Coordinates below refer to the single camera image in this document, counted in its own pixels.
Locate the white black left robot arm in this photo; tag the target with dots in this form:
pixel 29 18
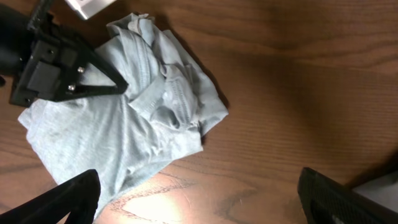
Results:
pixel 19 34

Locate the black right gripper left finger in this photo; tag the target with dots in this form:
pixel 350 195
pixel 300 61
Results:
pixel 76 200

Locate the light blue t-shirt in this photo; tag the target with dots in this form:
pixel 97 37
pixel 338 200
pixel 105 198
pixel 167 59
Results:
pixel 169 105

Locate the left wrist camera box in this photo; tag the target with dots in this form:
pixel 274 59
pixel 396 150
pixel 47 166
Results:
pixel 88 8

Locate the grey garment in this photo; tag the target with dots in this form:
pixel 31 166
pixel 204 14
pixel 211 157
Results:
pixel 383 190

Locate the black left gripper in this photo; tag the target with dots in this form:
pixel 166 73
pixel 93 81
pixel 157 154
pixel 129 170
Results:
pixel 59 73

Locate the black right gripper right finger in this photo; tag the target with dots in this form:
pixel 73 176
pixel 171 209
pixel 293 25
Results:
pixel 325 201

